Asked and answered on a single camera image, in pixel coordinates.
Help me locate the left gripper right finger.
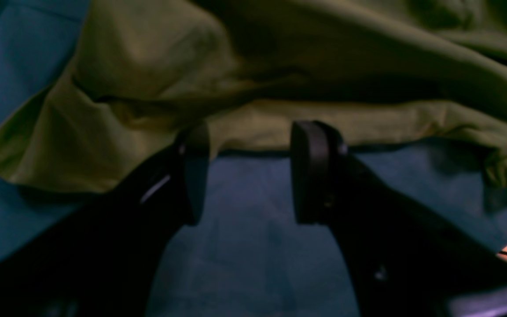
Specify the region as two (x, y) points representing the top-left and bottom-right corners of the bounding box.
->
(290, 121), (507, 317)

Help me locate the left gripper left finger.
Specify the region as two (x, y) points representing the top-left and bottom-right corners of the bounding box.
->
(0, 124), (210, 317)

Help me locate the blue table cloth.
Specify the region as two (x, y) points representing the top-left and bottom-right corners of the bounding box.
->
(0, 0), (507, 317)

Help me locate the olive green t-shirt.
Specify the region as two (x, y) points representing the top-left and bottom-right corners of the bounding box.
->
(0, 0), (507, 192)

